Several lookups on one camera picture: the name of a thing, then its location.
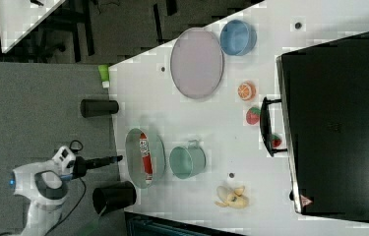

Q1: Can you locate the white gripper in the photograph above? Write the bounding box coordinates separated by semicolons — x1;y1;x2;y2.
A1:
52;146;123;179

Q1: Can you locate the red ketchup bottle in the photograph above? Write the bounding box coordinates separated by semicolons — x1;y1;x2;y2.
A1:
140;133;153;184

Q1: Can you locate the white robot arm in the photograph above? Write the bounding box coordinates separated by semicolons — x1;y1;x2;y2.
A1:
10;146;123;236

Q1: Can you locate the green oval strainer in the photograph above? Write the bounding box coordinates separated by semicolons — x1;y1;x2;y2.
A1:
125;128;165;189

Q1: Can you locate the green clamp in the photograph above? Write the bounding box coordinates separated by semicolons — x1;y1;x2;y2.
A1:
98;65;110;89

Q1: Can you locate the green metal bucket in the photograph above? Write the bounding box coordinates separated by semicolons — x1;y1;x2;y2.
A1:
169;140;206;179

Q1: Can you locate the pink round plate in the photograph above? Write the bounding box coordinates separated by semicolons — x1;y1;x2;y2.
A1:
170;28;223;99

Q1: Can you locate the peeled toy banana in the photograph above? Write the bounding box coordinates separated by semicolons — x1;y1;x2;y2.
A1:
215;186;249;209

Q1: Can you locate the white side table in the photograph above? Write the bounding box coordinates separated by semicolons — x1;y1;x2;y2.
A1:
0;0;67;53

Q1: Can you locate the toy strawberry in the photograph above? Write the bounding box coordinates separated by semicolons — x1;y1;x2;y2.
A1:
245;107;261;125

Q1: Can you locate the toy orange slice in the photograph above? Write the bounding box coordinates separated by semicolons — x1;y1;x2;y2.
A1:
237;81;256;101

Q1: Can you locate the small red toy fruit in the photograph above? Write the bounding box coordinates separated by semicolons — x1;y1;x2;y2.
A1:
272;134;282;148

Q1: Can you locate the blue round bowl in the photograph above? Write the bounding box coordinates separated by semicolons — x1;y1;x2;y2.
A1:
219;20;257;56

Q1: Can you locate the black toaster oven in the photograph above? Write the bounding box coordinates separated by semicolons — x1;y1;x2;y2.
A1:
260;31;369;223

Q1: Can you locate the lower black cylinder post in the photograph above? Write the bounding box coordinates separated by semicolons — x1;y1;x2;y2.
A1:
92;181;137;215

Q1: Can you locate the black cylinder post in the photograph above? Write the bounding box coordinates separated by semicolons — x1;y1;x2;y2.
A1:
80;99;119;118
92;181;137;215

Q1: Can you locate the upper black cylinder post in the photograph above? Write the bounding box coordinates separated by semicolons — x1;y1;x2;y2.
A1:
80;99;119;118

